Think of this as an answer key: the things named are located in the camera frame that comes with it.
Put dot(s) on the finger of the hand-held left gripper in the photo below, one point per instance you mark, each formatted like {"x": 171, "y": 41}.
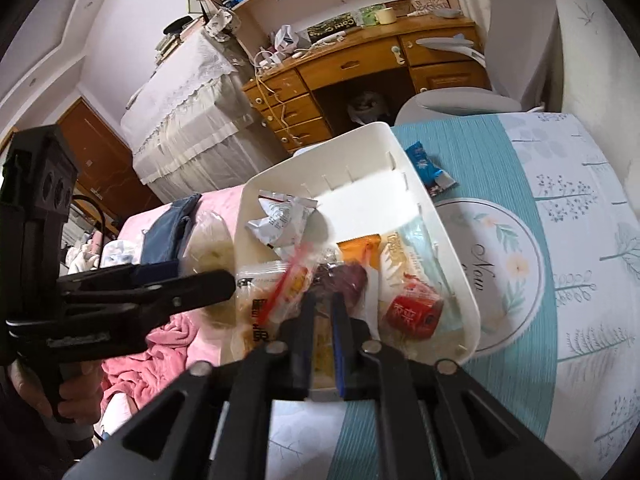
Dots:
{"x": 190, "y": 292}
{"x": 125, "y": 275}

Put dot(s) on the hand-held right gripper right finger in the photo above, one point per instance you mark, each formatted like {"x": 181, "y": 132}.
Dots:
{"x": 341, "y": 355}

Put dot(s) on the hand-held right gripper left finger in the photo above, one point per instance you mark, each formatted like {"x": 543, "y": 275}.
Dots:
{"x": 304, "y": 355}

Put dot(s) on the clear cracker packet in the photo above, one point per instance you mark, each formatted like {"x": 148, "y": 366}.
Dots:
{"x": 324, "y": 355}

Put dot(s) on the orange black-print snack packet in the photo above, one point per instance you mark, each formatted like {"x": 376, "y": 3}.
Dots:
{"x": 255, "y": 305}

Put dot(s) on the dark red snack packet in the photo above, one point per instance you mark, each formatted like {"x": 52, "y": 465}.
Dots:
{"x": 342, "y": 280}

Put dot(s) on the small orange snack packet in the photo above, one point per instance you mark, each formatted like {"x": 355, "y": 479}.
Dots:
{"x": 357, "y": 249}

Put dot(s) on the beige snack bag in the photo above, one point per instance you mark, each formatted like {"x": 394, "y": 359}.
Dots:
{"x": 400, "y": 255}

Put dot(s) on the silver snack packet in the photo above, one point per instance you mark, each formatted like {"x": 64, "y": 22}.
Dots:
{"x": 282, "y": 220}

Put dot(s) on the white plastic storage box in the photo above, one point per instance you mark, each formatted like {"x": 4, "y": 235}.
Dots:
{"x": 360, "y": 170}

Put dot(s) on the person's left hand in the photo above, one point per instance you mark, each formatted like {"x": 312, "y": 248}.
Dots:
{"x": 80, "y": 395}

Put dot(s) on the clear plastic bag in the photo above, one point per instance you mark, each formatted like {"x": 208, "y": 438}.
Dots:
{"x": 210, "y": 240}

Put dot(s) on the dark blue jeans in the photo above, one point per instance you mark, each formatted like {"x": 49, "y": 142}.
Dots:
{"x": 165, "y": 230}

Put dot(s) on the pink blanket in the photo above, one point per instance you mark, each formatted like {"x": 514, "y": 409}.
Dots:
{"x": 150, "y": 350}

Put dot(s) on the brown wooden door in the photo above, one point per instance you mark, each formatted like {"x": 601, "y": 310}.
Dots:
{"x": 100, "y": 160}

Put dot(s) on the white lace cover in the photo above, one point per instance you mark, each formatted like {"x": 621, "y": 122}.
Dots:
{"x": 185, "y": 110}

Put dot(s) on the blue snack packet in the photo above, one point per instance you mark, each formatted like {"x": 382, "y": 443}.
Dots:
{"x": 422, "y": 165}

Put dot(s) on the teal printed tablecloth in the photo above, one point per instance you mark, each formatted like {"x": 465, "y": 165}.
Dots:
{"x": 500, "y": 170}

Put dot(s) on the white power strip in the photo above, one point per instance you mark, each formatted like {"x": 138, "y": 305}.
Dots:
{"x": 267, "y": 60}

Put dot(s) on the trash bag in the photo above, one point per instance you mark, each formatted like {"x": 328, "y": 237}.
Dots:
{"x": 367, "y": 107}

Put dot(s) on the printed cloth bag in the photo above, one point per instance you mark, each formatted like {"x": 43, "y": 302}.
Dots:
{"x": 220, "y": 24}

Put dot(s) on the white plastic bag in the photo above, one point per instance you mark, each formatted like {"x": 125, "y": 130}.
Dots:
{"x": 285, "y": 39}

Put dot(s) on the wooden desk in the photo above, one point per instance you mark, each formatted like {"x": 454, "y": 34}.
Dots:
{"x": 350, "y": 62}

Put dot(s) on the white handheld device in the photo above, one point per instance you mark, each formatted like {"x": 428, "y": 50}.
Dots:
{"x": 320, "y": 42}

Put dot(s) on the green black box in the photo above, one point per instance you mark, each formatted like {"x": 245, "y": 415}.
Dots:
{"x": 334, "y": 26}

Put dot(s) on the green container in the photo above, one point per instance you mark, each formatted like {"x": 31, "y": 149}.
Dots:
{"x": 369, "y": 15}

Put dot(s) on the white desk lamp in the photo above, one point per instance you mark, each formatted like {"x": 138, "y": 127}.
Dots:
{"x": 450, "y": 42}

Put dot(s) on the cream mug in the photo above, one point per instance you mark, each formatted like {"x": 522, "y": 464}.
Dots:
{"x": 386, "y": 16}

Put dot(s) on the grey dish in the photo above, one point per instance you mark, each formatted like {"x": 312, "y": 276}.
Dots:
{"x": 447, "y": 13}

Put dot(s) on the grey office chair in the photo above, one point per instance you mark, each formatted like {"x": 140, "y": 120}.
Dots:
{"x": 520, "y": 35}

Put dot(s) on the cream leaf-print sofa cover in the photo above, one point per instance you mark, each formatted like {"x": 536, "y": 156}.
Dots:
{"x": 600, "y": 60}

